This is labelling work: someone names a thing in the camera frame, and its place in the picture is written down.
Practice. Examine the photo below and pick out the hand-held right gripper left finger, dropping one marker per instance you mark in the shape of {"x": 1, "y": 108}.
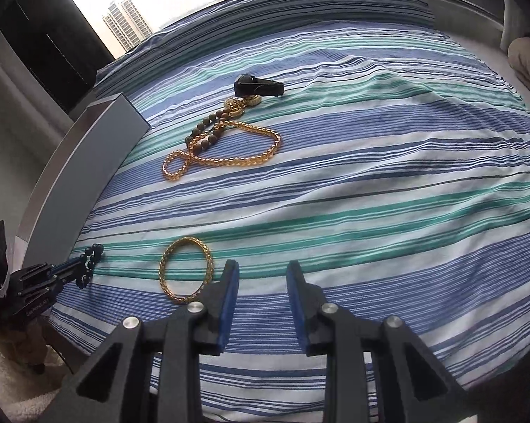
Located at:
{"x": 229, "y": 299}

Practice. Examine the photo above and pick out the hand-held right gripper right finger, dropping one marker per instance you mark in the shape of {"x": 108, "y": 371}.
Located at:
{"x": 298, "y": 299}

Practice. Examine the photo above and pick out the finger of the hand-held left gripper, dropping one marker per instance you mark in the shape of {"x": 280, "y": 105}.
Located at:
{"x": 71, "y": 265}
{"x": 73, "y": 276}

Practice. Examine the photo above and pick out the gold mesh bangle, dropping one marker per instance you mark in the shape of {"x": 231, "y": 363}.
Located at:
{"x": 181, "y": 298}

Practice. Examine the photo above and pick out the white wooden drawer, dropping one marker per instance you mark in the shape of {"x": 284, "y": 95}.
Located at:
{"x": 84, "y": 172}

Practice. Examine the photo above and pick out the person's left hand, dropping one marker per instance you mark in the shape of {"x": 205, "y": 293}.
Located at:
{"x": 24, "y": 343}

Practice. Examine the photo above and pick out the white fluffy cloth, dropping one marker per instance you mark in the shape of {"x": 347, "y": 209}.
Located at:
{"x": 18, "y": 387}

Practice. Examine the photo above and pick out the blue green striped bed sheet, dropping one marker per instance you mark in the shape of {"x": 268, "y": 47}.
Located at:
{"x": 379, "y": 185}

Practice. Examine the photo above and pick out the black hair clip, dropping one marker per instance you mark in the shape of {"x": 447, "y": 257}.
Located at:
{"x": 251, "y": 86}

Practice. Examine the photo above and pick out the narrow beige tower building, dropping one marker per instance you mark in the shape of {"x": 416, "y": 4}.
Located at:
{"x": 126, "y": 24}

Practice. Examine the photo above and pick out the beige folded blanket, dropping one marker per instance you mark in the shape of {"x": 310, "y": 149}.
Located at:
{"x": 529, "y": 68}

